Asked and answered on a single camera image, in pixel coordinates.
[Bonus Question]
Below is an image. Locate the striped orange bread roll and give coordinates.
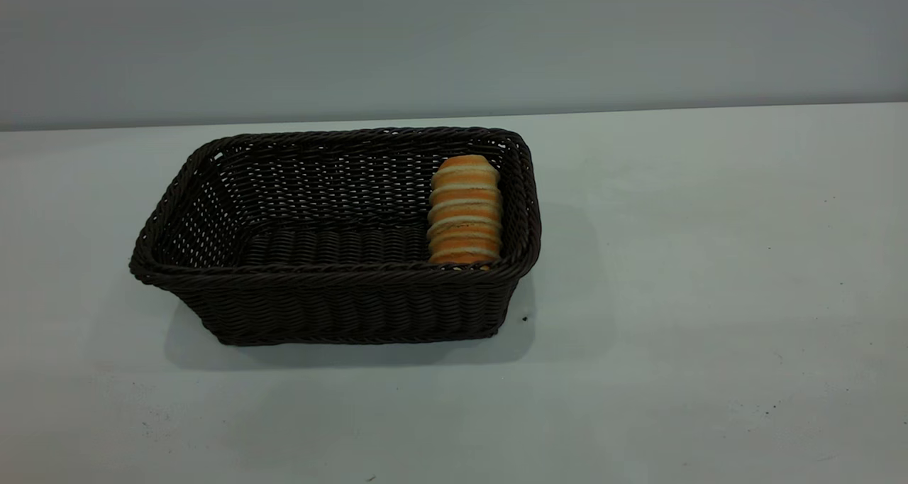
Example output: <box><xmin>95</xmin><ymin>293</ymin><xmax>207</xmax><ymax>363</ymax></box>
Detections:
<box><xmin>426</xmin><ymin>154</ymin><xmax>504</xmax><ymax>269</ymax></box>

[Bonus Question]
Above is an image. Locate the dark brown woven basket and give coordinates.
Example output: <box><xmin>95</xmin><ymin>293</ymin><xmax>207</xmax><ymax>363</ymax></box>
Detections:
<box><xmin>128</xmin><ymin>126</ymin><xmax>543</xmax><ymax>347</ymax></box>

